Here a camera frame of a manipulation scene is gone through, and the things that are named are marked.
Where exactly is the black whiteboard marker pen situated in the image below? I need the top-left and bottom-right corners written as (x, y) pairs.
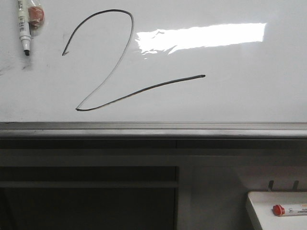
top-left (17, 0), bottom-right (32, 56)

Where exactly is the red round magnet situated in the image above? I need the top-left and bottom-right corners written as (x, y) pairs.
top-left (27, 0), bottom-right (45, 30)

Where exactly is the white whiteboard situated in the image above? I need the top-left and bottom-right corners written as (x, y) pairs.
top-left (0, 0), bottom-right (307, 122)

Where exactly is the grey aluminium whiteboard ledge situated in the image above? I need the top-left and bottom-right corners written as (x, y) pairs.
top-left (0, 122), bottom-right (307, 139)

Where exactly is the left metal tray hook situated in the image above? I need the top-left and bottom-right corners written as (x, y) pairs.
top-left (268, 180), bottom-right (274, 192)

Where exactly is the metal tray hook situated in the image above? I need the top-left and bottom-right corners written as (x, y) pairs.
top-left (292, 180), bottom-right (299, 192)
top-left (268, 180), bottom-right (274, 192)

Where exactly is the white marker tray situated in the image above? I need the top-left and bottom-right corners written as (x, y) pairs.
top-left (246, 191), bottom-right (307, 230)

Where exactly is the red capped marker pen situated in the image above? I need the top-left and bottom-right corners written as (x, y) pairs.
top-left (272, 204), bottom-right (307, 217)

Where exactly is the right metal tray hook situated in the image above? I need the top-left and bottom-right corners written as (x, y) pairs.
top-left (292, 180), bottom-right (299, 192)

